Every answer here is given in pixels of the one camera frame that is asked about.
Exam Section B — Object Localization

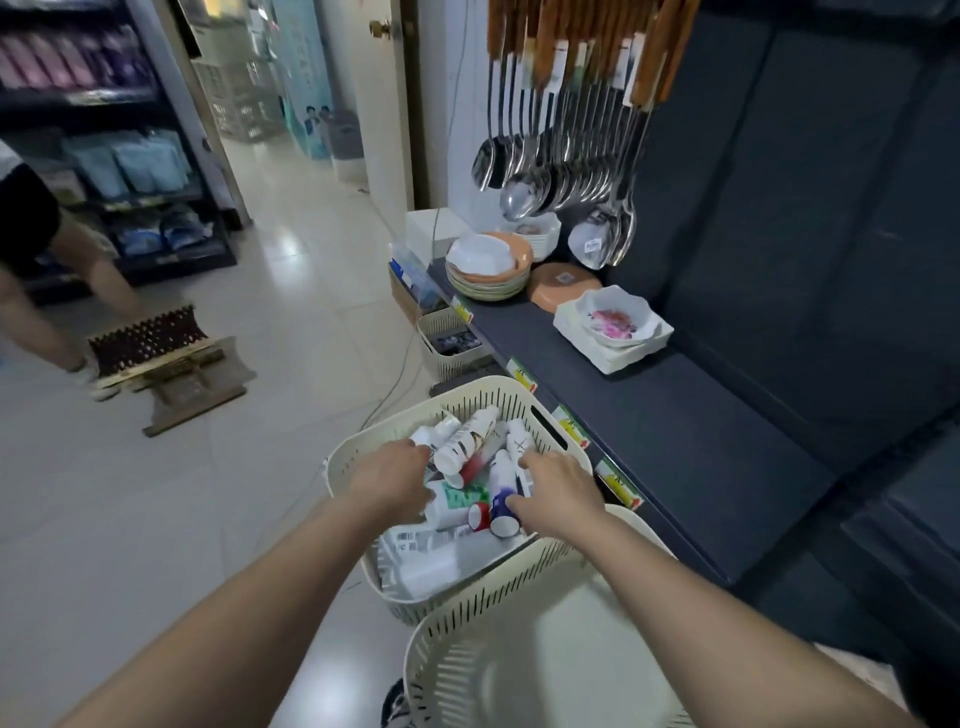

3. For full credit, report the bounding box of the brown cardboard tray box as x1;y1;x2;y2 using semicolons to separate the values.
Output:
388;266;425;328

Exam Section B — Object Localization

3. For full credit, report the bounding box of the stack of orange cream plates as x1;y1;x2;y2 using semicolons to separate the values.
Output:
444;232;535;304

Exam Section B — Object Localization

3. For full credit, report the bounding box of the person's right forearm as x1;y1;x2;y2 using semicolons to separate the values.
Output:
569;513;920;728

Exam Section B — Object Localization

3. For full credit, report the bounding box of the row of hanging steel ladles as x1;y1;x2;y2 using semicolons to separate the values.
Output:
470;0;703;271

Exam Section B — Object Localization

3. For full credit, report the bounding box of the bunch of dark blue packets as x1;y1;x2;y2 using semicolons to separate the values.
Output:
433;329;485;358

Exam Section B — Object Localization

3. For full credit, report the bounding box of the stack of white plastic crates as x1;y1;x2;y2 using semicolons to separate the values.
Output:
176;0;290;144

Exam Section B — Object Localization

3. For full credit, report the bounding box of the cream slotted plastic basket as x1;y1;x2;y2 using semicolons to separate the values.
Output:
322;374;594;628
403;503;695;728

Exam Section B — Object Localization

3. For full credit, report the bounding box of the white floral bowl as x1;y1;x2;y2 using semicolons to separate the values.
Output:
573;284;664;350

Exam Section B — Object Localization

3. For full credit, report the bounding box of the clear blue plastic box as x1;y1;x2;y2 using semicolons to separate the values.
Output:
388;241;448;310

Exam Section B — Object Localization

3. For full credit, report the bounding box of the brown wooden door frame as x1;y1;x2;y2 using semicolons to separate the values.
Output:
397;0;433;211

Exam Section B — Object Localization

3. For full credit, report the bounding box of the white wall cable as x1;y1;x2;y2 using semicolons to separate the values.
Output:
359;0;472;435

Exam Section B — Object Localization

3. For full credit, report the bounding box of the dark grey shelf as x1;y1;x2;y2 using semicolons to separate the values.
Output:
427;0;960;728

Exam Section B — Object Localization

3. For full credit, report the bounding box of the row of pink purple bottles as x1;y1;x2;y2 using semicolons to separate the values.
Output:
0;26;155;91

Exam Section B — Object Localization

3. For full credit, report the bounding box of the white ribbed scalloped bowl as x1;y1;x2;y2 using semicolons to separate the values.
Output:
498;212;562;264

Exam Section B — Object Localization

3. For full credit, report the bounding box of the orange dome bowl with sticker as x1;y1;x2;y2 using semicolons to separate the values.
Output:
526;262;604;315

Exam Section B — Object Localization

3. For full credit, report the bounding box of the cream wooden door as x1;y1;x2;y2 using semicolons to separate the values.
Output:
314;0;415;234

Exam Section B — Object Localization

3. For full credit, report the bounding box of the row of teal refill packs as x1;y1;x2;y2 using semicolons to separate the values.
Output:
63;128;193;200

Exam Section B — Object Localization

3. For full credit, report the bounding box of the Clear green pump bottle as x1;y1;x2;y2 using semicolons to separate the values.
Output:
408;414;463;451
423;479;493;530

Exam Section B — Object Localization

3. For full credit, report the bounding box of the Dove bottle blue bottom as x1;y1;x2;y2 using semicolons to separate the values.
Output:
487;448;524;540

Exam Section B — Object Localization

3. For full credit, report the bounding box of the black rack with refill packs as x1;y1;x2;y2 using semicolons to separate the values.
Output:
0;0;253;305

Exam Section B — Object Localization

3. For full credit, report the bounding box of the small cream slotted basket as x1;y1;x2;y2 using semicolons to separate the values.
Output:
416;305;496;384

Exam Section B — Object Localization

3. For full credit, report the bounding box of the blue cardboard display stand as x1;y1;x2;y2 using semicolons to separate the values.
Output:
269;0;335;160

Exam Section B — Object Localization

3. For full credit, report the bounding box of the wooden woven stool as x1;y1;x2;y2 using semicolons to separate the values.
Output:
86;303;258;439

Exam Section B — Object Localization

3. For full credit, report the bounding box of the person's left hand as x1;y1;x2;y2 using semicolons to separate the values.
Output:
341;438;436;526

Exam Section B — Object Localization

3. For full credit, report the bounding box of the row of blue white packs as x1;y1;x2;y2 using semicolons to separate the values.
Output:
112;208;215;256

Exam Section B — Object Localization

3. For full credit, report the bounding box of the white plastic box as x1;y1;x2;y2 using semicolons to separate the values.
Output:
404;207;474;265

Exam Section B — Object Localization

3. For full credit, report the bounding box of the white square dish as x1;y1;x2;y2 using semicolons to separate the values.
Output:
552;299;675;376

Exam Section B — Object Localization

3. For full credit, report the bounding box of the person's right hand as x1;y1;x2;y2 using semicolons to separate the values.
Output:
506;448;607;543

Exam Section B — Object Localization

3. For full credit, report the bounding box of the person's left forearm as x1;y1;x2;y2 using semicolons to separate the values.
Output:
56;498;391;728

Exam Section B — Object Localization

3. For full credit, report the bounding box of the grey plastic bin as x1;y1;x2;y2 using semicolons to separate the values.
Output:
323;110;369;185

